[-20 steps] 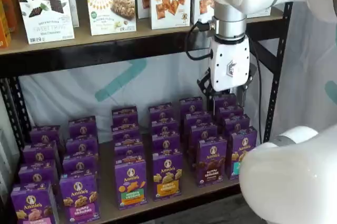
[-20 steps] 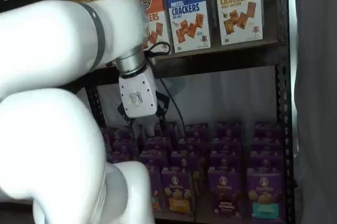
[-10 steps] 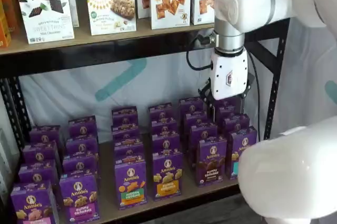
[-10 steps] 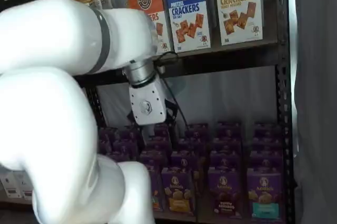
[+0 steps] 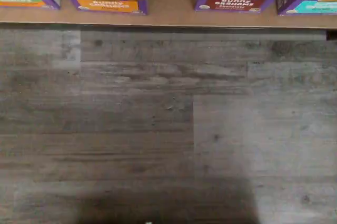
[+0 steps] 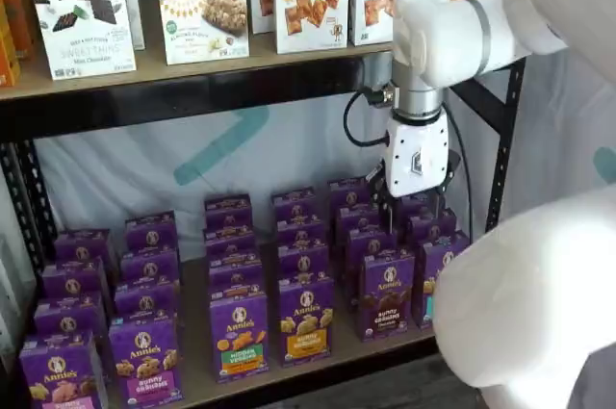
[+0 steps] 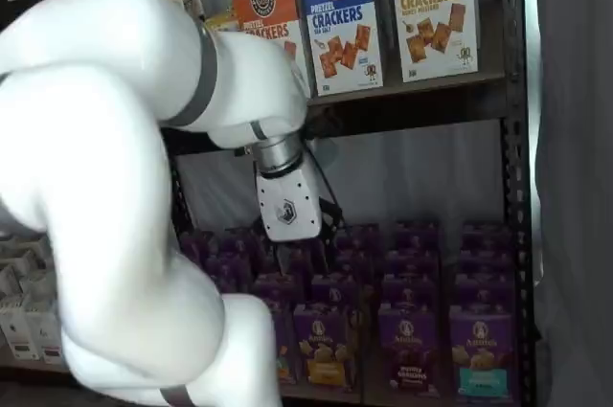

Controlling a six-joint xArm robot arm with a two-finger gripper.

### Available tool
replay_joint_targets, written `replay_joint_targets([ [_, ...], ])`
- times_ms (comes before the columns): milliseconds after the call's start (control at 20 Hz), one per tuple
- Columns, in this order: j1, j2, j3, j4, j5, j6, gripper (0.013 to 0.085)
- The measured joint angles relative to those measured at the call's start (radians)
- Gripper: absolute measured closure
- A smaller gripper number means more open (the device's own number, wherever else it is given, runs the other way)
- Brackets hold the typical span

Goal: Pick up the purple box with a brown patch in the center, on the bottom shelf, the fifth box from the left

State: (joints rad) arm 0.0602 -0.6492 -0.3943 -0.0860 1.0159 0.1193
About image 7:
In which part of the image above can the purple box yellow patch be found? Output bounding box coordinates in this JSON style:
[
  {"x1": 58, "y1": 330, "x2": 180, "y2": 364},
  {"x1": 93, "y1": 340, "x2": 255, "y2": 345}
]
[
  {"x1": 292, "y1": 304, "x2": 361, "y2": 392},
  {"x1": 309, "y1": 272, "x2": 361, "y2": 307}
]

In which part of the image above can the small white carton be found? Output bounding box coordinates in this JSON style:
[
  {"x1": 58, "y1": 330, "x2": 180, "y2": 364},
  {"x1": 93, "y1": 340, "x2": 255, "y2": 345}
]
[
  {"x1": 37, "y1": 313, "x2": 65, "y2": 363},
  {"x1": 5, "y1": 304, "x2": 42, "y2": 362},
  {"x1": 0, "y1": 234, "x2": 53, "y2": 286}
]

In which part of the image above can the purple box teal patch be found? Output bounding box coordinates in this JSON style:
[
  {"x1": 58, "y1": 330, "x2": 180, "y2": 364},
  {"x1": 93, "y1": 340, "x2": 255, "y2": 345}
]
[{"x1": 448, "y1": 308, "x2": 522, "y2": 403}]

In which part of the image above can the purple box brown patch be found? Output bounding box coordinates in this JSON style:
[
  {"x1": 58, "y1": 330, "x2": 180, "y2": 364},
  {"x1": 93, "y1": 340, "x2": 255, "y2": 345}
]
[
  {"x1": 381, "y1": 275, "x2": 441, "y2": 310},
  {"x1": 377, "y1": 305, "x2": 443, "y2": 396}
]

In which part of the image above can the dark metal shelf rack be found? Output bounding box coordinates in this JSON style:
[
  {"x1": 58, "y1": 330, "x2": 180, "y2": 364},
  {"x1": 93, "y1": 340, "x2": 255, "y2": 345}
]
[{"x1": 0, "y1": 0, "x2": 540, "y2": 407}]

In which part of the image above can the purple box green patch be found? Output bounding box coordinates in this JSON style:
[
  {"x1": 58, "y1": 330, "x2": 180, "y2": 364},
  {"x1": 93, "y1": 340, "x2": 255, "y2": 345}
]
[{"x1": 271, "y1": 305, "x2": 295, "y2": 384}]

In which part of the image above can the black camera cable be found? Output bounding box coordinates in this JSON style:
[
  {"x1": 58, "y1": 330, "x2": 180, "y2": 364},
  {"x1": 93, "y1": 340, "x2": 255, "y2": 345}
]
[{"x1": 301, "y1": 112, "x2": 342, "y2": 207}]

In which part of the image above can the white crackers box right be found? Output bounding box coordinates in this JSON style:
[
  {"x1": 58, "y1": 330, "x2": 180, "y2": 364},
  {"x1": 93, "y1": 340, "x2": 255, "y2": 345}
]
[{"x1": 388, "y1": 0, "x2": 481, "y2": 83}]

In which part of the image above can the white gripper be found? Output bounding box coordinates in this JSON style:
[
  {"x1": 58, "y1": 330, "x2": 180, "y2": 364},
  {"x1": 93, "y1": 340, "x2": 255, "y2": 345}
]
[{"x1": 249, "y1": 157, "x2": 347, "y2": 279}]

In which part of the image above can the blue pretzel crackers box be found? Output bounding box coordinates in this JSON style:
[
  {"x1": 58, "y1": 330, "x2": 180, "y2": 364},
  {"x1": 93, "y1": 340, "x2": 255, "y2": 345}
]
[{"x1": 292, "y1": 0, "x2": 385, "y2": 97}]

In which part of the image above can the purple Annie's snack box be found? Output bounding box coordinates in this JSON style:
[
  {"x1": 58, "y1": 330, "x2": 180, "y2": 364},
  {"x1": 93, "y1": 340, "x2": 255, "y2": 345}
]
[
  {"x1": 217, "y1": 253, "x2": 254, "y2": 293},
  {"x1": 454, "y1": 275, "x2": 517, "y2": 312},
  {"x1": 462, "y1": 221, "x2": 512, "y2": 253},
  {"x1": 224, "y1": 228, "x2": 263, "y2": 258},
  {"x1": 395, "y1": 220, "x2": 441, "y2": 253},
  {"x1": 252, "y1": 274, "x2": 299, "y2": 307},
  {"x1": 180, "y1": 232, "x2": 217, "y2": 279},
  {"x1": 458, "y1": 248, "x2": 514, "y2": 279},
  {"x1": 342, "y1": 223, "x2": 383, "y2": 253},
  {"x1": 385, "y1": 248, "x2": 441, "y2": 279},
  {"x1": 334, "y1": 248, "x2": 382, "y2": 278}
]

